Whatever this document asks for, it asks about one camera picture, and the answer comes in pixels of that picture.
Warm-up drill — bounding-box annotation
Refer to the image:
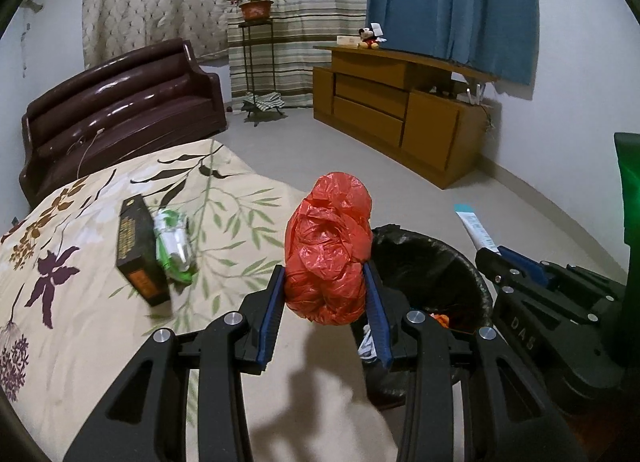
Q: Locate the thin white cable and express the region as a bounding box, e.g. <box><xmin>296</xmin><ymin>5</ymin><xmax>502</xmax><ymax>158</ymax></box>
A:
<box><xmin>75</xmin><ymin>129</ymin><xmax>107</xmax><ymax>177</ymax></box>

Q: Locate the brown leather sofa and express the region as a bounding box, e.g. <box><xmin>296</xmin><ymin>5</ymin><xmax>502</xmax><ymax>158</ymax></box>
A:
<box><xmin>19</xmin><ymin>38</ymin><xmax>228</xmax><ymax>210</ymax></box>

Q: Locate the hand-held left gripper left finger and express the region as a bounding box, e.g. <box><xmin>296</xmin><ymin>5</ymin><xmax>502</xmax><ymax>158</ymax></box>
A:
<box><xmin>62</xmin><ymin>264</ymin><xmax>286</xmax><ymax>462</ymax></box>

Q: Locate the black lined trash bin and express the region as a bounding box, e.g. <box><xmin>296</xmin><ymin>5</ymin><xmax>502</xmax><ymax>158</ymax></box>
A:
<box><xmin>350</xmin><ymin>224</ymin><xmax>496</xmax><ymax>410</ymax></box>

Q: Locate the striped curtain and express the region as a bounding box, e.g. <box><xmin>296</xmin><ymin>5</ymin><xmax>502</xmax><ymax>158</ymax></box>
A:
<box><xmin>225</xmin><ymin>0</ymin><xmax>371</xmax><ymax>110</ymax></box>

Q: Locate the wooden cabinet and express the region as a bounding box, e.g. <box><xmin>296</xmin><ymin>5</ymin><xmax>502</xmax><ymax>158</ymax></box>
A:
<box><xmin>312</xmin><ymin>44</ymin><xmax>501</xmax><ymax>190</ymax></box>

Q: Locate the mouse plush toy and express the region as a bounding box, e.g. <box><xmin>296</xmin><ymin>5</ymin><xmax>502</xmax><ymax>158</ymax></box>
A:
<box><xmin>357</xmin><ymin>24</ymin><xmax>386</xmax><ymax>50</ymax></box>

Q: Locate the white tube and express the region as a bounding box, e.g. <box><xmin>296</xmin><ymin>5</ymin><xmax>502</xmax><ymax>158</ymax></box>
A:
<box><xmin>454</xmin><ymin>204</ymin><xmax>501</xmax><ymax>255</ymax></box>

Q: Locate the potted plant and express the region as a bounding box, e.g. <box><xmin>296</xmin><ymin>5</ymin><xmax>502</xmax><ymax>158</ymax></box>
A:
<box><xmin>227</xmin><ymin>0</ymin><xmax>286</xmax><ymax>21</ymax></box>

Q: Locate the black metal plant stand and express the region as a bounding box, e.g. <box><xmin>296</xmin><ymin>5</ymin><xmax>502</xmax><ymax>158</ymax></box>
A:
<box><xmin>237</xmin><ymin>19</ymin><xmax>276</xmax><ymax>107</ymax></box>

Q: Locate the red plastic bag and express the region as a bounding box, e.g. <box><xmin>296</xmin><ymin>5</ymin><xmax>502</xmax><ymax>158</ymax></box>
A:
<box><xmin>284</xmin><ymin>172</ymin><xmax>373</xmax><ymax>327</ymax></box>

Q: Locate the blue curtain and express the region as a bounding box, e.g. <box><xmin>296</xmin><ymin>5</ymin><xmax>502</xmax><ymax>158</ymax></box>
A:
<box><xmin>366</xmin><ymin>0</ymin><xmax>538</xmax><ymax>87</ymax></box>

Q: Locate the checked cloth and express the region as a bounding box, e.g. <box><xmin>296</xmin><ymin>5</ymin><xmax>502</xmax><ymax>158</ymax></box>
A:
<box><xmin>240</xmin><ymin>90</ymin><xmax>289</xmax><ymax>123</ymax></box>

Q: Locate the crumpled green white packet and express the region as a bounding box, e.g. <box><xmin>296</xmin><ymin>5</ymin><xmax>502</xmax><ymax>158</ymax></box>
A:
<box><xmin>152</xmin><ymin>208</ymin><xmax>197</xmax><ymax>285</ymax></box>

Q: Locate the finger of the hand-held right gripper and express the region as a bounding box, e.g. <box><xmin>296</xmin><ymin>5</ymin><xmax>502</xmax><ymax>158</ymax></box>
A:
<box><xmin>497</xmin><ymin>245</ymin><xmax>556</xmax><ymax>287</ymax></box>
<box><xmin>475</xmin><ymin>248</ymin><xmax>526</xmax><ymax>293</ymax></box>

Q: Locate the floral beige tablecloth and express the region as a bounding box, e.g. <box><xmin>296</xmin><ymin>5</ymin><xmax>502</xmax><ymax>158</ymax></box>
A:
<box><xmin>0</xmin><ymin>139</ymin><xmax>401</xmax><ymax>462</ymax></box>

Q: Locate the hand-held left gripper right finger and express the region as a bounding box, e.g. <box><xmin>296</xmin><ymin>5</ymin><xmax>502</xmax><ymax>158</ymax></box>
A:
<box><xmin>362</xmin><ymin>262</ymin><xmax>576</xmax><ymax>462</ymax></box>

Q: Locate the black box with orange print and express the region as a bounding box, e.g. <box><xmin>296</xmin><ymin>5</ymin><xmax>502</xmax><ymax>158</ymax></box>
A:
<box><xmin>115</xmin><ymin>194</ymin><xmax>172</xmax><ymax>307</ymax></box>

